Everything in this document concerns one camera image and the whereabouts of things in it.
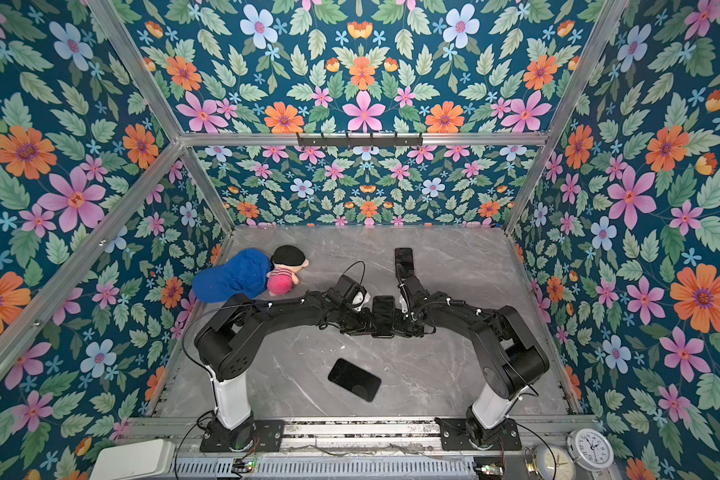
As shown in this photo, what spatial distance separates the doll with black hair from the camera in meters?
1.00

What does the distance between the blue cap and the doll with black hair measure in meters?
0.03

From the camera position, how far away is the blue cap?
1011mm
